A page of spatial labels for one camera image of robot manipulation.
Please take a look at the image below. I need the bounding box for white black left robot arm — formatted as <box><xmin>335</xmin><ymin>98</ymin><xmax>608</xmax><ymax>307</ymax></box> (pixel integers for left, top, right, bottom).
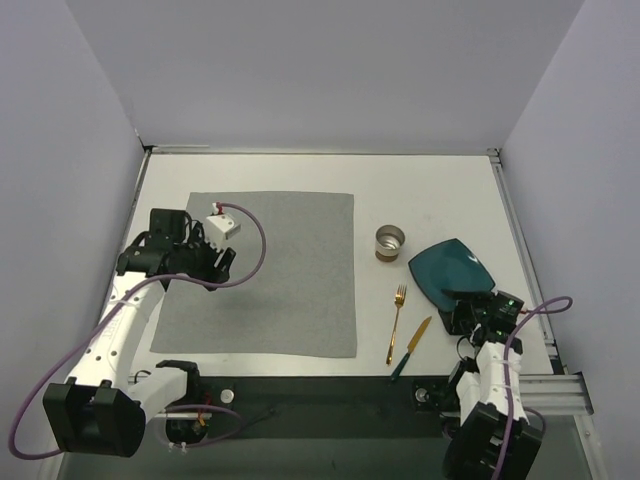
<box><xmin>43</xmin><ymin>205</ymin><xmax>240</xmax><ymax>457</ymax></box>

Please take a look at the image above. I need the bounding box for gold fork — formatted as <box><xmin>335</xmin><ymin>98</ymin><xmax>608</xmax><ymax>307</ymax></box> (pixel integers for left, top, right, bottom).
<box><xmin>385</xmin><ymin>284</ymin><xmax>407</xmax><ymax>366</ymax></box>

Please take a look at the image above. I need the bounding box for gold knife teal handle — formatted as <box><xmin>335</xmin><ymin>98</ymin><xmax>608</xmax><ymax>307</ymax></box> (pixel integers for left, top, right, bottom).
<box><xmin>390</xmin><ymin>316</ymin><xmax>432</xmax><ymax>383</ymax></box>

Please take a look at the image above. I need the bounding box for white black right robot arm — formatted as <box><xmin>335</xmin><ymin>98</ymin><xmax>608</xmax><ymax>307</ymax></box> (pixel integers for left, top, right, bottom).
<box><xmin>443</xmin><ymin>289</ymin><xmax>543</xmax><ymax>479</ymax></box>

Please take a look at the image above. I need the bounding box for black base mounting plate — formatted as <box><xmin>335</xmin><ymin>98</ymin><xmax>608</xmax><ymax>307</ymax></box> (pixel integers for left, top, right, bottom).
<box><xmin>142</xmin><ymin>375</ymin><xmax>504</xmax><ymax>441</ymax></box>

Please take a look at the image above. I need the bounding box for aluminium right side rail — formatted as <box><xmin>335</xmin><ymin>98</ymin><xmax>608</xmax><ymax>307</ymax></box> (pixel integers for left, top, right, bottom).
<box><xmin>487</xmin><ymin>148</ymin><xmax>566</xmax><ymax>375</ymax></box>

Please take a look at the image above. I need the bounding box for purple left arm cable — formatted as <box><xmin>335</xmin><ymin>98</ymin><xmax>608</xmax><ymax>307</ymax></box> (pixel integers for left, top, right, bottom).
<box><xmin>9</xmin><ymin>200</ymin><xmax>269</xmax><ymax>459</ymax></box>

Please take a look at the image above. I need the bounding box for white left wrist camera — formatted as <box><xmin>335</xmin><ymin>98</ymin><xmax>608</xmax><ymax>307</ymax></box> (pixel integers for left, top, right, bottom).
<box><xmin>203</xmin><ymin>202</ymin><xmax>241</xmax><ymax>251</ymax></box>

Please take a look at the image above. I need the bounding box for grey cloth placemat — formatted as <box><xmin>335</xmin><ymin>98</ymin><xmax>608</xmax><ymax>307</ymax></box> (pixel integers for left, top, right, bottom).
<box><xmin>150</xmin><ymin>191</ymin><xmax>357</xmax><ymax>358</ymax></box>

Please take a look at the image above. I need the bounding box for metal cup cork base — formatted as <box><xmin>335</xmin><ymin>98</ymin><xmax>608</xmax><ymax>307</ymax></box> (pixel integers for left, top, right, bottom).
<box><xmin>375</xmin><ymin>224</ymin><xmax>406</xmax><ymax>262</ymax></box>

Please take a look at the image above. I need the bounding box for aluminium table edge rail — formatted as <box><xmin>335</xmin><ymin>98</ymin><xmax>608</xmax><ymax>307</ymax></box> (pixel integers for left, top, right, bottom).
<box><xmin>131</xmin><ymin>145</ymin><xmax>214</xmax><ymax>213</ymax></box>

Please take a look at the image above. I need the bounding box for teal square plate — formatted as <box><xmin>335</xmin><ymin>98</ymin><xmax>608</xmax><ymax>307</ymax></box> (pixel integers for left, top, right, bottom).
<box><xmin>408</xmin><ymin>238</ymin><xmax>495</xmax><ymax>313</ymax></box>

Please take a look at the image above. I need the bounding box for aluminium front frame rail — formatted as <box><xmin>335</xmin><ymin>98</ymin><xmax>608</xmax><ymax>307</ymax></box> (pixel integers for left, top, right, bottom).
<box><xmin>154</xmin><ymin>374</ymin><xmax>593</xmax><ymax>420</ymax></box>

